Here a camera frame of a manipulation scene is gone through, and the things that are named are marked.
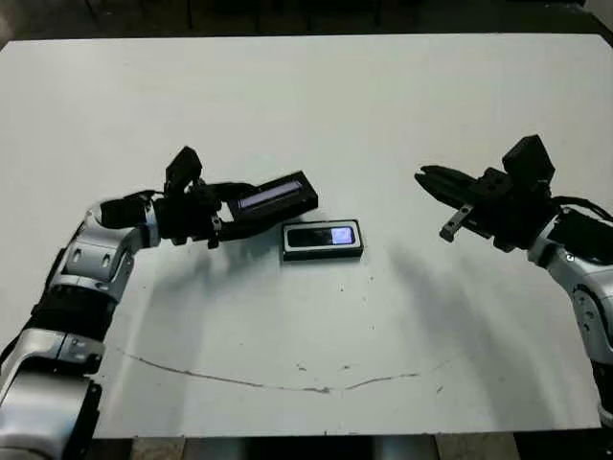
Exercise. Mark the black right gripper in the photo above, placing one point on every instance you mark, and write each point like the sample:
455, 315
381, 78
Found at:
503, 211

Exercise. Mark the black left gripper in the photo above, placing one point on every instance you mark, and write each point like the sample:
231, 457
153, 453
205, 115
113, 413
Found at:
187, 218

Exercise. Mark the black box lid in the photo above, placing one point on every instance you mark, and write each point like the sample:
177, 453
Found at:
282, 196

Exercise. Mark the black camera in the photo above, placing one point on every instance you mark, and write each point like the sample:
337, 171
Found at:
311, 236

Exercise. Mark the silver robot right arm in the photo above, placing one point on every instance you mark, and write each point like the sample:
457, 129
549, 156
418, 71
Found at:
584, 287

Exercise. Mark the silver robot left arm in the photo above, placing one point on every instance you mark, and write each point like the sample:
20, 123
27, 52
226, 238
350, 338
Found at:
81, 249

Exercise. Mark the black box with white insert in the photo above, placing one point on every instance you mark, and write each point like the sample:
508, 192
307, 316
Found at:
321, 254

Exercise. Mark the silver robot left leg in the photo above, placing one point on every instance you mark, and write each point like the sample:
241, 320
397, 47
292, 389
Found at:
215, 448

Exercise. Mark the silver robot leg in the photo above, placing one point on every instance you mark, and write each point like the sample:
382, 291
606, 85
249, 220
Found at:
215, 448
404, 448

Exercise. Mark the silver robot right leg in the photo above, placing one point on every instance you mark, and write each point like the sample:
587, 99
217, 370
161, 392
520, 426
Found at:
404, 448

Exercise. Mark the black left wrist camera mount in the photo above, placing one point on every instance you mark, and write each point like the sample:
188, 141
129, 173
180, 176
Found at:
184, 167

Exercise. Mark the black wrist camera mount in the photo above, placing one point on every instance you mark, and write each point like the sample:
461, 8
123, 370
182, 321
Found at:
529, 158
184, 167

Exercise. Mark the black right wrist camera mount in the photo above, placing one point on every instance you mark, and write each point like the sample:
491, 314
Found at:
529, 158

